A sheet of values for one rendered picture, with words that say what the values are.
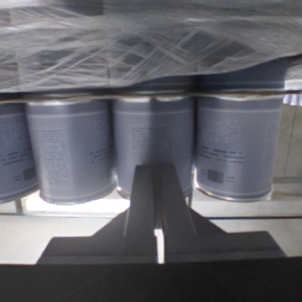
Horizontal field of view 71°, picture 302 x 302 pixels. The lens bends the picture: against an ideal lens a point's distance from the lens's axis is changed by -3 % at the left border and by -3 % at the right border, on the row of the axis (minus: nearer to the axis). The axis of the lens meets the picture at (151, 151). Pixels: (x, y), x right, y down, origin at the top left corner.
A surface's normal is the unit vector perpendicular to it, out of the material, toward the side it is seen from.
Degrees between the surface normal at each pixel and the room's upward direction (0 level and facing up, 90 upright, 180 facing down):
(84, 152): 91
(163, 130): 90
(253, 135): 90
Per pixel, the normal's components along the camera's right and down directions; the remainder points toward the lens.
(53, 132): -0.07, 0.29
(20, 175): 0.80, 0.15
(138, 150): -0.38, 0.27
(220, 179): -0.61, 0.24
